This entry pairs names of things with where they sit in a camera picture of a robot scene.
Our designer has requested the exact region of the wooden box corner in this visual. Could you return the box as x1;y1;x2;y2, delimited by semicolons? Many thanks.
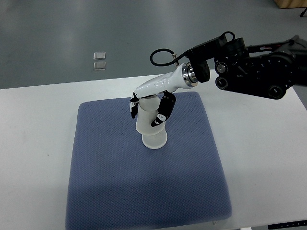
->
274;0;307;9

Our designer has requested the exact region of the upper metal floor plate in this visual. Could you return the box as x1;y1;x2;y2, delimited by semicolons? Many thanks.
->
93;51;106;60

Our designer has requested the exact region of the white paper cup on mat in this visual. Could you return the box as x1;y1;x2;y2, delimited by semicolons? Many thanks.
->
142;129;167;150

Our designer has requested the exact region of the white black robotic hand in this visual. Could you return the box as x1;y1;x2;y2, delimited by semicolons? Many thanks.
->
130;63;198;127

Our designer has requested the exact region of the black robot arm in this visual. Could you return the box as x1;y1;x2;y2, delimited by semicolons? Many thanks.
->
185;33;307;100

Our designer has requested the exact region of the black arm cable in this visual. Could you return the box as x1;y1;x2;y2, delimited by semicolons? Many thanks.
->
150;49;189;67

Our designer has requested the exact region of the black tripod leg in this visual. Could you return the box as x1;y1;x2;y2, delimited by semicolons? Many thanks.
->
300;8;307;17

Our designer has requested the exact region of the blue-grey textured mat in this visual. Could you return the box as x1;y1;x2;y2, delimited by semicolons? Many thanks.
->
66;92;232;230

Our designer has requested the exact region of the white paper cup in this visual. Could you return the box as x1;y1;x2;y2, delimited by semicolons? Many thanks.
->
136;95;165;136
142;129;167;150

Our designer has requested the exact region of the black table control panel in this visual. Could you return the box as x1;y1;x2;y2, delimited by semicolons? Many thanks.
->
268;220;307;230

